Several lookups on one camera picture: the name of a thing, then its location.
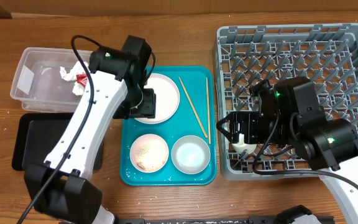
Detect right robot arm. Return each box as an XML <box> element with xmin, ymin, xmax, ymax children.
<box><xmin>216</xmin><ymin>77</ymin><xmax>358</xmax><ymax>223</ymax></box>

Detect white cup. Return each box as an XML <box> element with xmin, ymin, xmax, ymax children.
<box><xmin>232</xmin><ymin>134</ymin><xmax>257</xmax><ymax>154</ymax></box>

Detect teal serving tray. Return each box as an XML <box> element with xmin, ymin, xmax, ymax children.
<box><xmin>119</xmin><ymin>66</ymin><xmax>217</xmax><ymax>186</ymax></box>

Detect clear plastic bin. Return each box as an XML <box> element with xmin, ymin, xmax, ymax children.
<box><xmin>10</xmin><ymin>47</ymin><xmax>123</xmax><ymax>118</ymax></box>

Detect grey bowl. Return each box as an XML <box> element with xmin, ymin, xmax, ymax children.
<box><xmin>172</xmin><ymin>135</ymin><xmax>211</xmax><ymax>175</ymax></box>

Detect black rectangular tray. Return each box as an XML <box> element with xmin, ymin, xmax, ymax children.
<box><xmin>11</xmin><ymin>112</ymin><xmax>104</xmax><ymax>171</ymax></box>

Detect pile of rice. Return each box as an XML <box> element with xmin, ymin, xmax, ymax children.
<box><xmin>135</xmin><ymin>141</ymin><xmax>168</xmax><ymax>172</ymax></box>

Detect grey dishwasher rack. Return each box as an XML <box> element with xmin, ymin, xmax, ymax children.
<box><xmin>214</xmin><ymin>23</ymin><xmax>358</xmax><ymax>180</ymax></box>

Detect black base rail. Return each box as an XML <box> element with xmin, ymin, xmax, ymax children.
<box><xmin>59</xmin><ymin>215</ymin><xmax>335</xmax><ymax>224</ymax></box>

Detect red snack wrapper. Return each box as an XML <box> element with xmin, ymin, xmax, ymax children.
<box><xmin>76</xmin><ymin>73</ymin><xmax>88</xmax><ymax>88</ymax></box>

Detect large white plate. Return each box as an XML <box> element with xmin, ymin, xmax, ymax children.
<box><xmin>135</xmin><ymin>73</ymin><xmax>180</xmax><ymax>124</ymax></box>

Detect small pink plate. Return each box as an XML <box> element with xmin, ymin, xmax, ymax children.
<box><xmin>129</xmin><ymin>134</ymin><xmax>169</xmax><ymax>173</ymax></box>

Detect white napkin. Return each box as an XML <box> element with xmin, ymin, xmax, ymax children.
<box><xmin>60</xmin><ymin>61</ymin><xmax>86</xmax><ymax>96</ymax></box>

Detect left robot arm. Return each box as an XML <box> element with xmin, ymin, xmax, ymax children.
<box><xmin>18</xmin><ymin>35</ymin><xmax>156</xmax><ymax>223</ymax></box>

